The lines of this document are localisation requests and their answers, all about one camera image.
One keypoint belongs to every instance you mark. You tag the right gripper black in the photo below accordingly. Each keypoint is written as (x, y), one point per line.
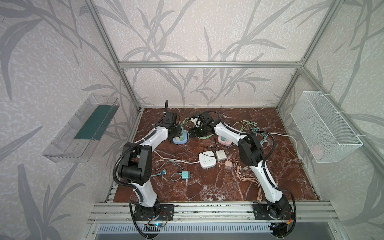
(198, 130)

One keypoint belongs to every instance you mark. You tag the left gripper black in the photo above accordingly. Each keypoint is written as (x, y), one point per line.
(176, 131)

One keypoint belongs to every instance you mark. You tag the white charger adapter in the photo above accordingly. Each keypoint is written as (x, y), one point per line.
(221, 155)

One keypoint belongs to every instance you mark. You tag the white power strip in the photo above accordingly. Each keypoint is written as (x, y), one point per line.
(207, 159)

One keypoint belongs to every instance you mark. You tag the teal plug adapter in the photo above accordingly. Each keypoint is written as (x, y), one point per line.
(185, 175)

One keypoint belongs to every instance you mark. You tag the pink plug adapter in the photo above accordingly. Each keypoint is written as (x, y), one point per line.
(228, 165)

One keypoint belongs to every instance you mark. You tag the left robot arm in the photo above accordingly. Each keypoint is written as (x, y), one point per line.
(134, 167)

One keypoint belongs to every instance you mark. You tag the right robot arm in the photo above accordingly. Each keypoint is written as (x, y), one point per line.
(250, 153)

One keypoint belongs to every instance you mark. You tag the blue power strip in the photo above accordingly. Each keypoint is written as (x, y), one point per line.
(185, 133)

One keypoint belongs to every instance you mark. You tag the pink power strip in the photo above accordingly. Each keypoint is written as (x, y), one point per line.
(224, 141)

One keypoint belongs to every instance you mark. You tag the clear plastic wall bin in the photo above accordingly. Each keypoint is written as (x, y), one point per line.
(79, 138)

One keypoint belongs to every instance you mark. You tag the white wire mesh basket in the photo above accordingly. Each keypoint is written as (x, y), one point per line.
(326, 132)

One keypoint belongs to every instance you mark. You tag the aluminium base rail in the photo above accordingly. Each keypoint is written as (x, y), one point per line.
(214, 212)

